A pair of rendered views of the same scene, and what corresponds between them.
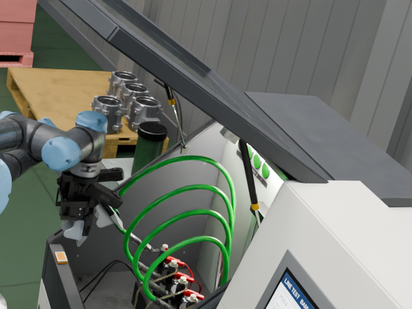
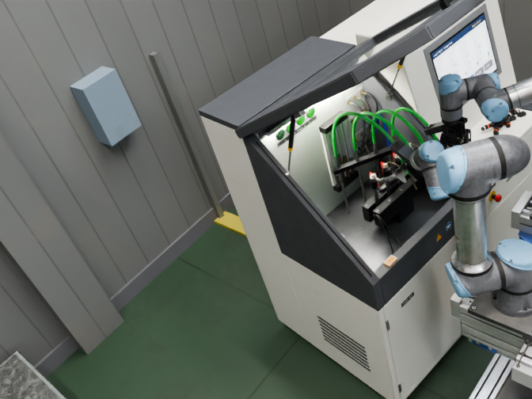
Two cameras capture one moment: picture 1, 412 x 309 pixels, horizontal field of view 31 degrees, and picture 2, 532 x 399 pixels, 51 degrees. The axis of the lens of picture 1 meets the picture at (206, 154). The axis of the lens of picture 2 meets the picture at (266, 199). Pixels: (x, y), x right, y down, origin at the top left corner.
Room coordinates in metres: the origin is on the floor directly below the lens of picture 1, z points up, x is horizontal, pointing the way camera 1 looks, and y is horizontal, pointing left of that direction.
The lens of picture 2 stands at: (2.43, 1.83, 2.58)
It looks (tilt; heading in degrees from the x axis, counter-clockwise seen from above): 38 degrees down; 266
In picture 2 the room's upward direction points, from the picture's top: 19 degrees counter-clockwise
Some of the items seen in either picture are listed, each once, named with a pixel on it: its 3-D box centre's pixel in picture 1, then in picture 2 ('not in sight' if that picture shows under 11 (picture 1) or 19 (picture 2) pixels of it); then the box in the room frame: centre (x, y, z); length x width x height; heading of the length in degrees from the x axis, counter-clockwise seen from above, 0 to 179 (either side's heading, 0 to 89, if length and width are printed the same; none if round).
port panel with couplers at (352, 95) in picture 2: not in sight; (359, 116); (1.77, -0.29, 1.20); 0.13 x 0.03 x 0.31; 27
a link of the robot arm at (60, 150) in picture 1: (61, 147); (482, 88); (1.53, 0.33, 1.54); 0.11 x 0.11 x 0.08; 74
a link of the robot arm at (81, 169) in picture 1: (85, 165); (451, 111); (1.61, 0.28, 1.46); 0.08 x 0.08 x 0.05
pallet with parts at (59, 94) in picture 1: (84, 97); not in sight; (5.26, 1.00, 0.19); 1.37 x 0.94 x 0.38; 34
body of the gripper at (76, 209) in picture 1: (77, 194); (454, 131); (1.61, 0.29, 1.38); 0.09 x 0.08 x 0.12; 116
